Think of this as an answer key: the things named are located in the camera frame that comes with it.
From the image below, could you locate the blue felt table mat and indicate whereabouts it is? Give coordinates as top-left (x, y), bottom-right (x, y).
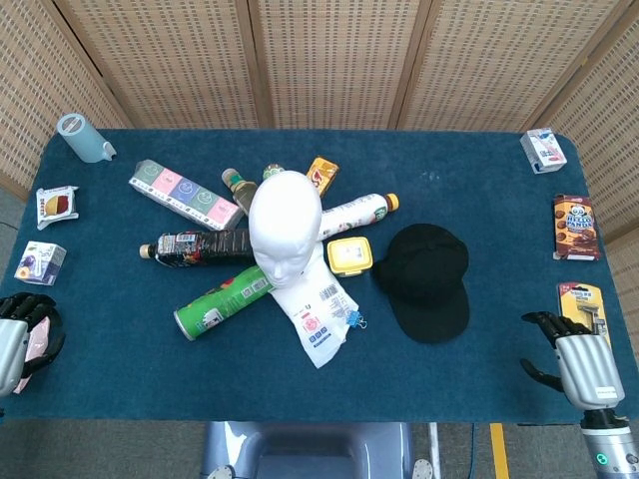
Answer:
top-left (0, 128), bottom-right (631, 425)

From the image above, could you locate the purple white small box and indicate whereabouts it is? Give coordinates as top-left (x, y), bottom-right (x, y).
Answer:
top-left (13, 240), bottom-right (68, 286)

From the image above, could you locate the white printed plastic bag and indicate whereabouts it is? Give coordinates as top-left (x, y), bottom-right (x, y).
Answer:
top-left (269, 268), bottom-right (361, 370)

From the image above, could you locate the white snack packet red print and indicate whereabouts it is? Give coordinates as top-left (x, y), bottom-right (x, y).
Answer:
top-left (35, 185), bottom-right (80, 232)

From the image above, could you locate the woven bamboo folding screen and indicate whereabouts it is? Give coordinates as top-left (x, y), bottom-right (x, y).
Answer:
top-left (0, 0), bottom-right (639, 245)

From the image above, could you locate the white mannequin head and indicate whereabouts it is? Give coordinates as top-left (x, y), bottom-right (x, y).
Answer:
top-left (248, 170), bottom-right (333, 291)

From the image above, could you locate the pink plastic packet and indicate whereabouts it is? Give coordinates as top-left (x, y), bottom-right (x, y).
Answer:
top-left (12, 316), bottom-right (52, 395)

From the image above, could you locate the light blue plastic pitcher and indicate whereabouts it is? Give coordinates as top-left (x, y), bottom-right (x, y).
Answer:
top-left (56, 113), bottom-right (118, 165)

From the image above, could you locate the black baseball cap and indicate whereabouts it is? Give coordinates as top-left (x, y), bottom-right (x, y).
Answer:
top-left (372, 223), bottom-right (471, 345)

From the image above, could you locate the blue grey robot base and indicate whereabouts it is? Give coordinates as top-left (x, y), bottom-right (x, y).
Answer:
top-left (202, 421), bottom-right (415, 479)

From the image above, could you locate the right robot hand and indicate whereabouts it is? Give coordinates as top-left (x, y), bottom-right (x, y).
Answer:
top-left (519, 311), bottom-right (626, 413)

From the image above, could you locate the white drink bottle yellow cap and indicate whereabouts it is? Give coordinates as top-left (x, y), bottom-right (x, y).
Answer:
top-left (317, 193), bottom-right (400, 240)

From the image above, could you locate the thin blue cable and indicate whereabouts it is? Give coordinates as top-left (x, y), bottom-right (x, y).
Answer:
top-left (466, 423), bottom-right (478, 479)

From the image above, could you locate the dark tea bottle black label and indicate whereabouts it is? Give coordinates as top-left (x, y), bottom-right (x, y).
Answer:
top-left (139, 229), bottom-right (257, 269)

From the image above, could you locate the multicolour tissue pack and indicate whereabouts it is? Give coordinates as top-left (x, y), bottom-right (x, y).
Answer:
top-left (128, 159), bottom-right (245, 232)

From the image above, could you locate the brown Hello Panda box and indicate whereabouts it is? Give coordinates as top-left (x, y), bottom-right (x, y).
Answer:
top-left (552, 194), bottom-right (602, 262)

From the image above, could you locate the green chips can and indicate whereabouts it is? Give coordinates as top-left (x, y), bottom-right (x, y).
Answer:
top-left (173, 264), bottom-right (275, 342)

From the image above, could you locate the small brown bottle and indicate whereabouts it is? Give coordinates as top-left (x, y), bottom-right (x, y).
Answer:
top-left (221, 168), bottom-right (260, 217)

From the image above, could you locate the white blue red box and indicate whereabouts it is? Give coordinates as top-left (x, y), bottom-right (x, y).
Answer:
top-left (519, 128), bottom-right (569, 176)

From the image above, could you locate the yellow lid green tub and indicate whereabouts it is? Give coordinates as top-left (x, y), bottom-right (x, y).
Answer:
top-left (326, 236), bottom-right (374, 278)

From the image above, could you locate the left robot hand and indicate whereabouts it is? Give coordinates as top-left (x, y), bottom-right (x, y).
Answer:
top-left (0, 292), bottom-right (67, 398)

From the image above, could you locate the white table leg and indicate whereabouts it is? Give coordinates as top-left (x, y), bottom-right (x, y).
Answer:
top-left (427, 422), bottom-right (443, 479)

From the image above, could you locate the yellow razor blister pack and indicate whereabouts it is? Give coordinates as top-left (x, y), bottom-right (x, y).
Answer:
top-left (556, 281), bottom-right (613, 350)

